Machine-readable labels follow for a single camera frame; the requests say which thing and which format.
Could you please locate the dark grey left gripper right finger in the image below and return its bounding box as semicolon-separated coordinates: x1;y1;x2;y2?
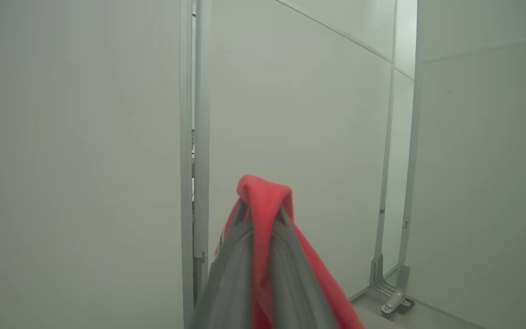
271;207;337;329

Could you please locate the red Bulls jersey top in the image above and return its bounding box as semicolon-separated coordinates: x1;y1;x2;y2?
215;175;365;329

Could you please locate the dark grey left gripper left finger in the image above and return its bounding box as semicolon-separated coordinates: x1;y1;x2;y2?
189;200;254;329

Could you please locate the grey double partition post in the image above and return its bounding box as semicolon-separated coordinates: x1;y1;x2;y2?
180;0;212;329

